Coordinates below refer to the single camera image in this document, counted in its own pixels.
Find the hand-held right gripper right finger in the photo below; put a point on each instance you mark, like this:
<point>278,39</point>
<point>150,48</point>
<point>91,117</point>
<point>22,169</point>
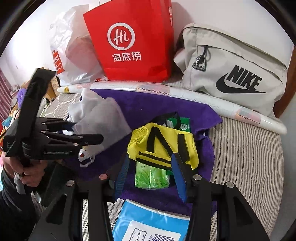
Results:
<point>180,176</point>

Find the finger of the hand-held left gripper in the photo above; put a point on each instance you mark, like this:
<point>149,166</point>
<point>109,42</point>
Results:
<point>55,122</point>
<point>87,139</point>

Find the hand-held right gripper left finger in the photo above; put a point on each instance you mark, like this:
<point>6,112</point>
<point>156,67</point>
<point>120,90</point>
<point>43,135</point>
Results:
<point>122,171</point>

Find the light green wipes pack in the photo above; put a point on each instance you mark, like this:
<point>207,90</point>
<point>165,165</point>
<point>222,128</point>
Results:
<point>150,176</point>

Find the yellow mesh pouch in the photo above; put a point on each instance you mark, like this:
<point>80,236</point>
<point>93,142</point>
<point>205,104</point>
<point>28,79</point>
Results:
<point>143,139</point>

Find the blue tissue pack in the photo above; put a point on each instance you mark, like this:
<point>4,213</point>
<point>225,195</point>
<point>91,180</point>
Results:
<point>143,215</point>

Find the dark green snack packet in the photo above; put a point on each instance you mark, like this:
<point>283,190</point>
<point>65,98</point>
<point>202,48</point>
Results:
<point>183,124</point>

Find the person's left forearm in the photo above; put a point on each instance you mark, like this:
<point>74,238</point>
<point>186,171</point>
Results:
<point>11,208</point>

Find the person's left hand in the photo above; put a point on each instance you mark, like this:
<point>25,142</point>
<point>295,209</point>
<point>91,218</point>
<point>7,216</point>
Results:
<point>34,173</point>

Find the purple plush toy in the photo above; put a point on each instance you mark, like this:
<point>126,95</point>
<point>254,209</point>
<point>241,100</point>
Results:
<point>22,97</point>

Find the white printed sock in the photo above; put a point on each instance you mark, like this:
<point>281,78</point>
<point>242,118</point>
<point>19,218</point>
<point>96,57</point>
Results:
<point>84,157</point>

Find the red striped curtain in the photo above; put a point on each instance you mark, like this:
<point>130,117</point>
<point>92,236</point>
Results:
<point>4,97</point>

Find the brown patterned box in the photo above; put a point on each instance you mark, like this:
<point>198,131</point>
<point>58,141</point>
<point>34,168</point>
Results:
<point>54,85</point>

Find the striped mattress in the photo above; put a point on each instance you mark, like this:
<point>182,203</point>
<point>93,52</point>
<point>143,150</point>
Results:
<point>242,162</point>

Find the purple towel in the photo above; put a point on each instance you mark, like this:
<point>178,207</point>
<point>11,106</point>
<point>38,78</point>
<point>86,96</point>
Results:
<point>143,104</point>

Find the white plastic shopping bag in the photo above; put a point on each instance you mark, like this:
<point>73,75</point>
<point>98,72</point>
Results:
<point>69,34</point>

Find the rolled white patterned paper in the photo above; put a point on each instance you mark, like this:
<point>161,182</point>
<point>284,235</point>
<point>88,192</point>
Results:
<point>254,115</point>

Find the red paper bag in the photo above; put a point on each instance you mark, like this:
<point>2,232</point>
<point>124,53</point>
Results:
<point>138,27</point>

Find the grey waist bag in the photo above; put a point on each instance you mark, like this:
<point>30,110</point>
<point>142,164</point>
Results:
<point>231,51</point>

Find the wooden door frame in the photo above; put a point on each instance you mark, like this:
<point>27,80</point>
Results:
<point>286,97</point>

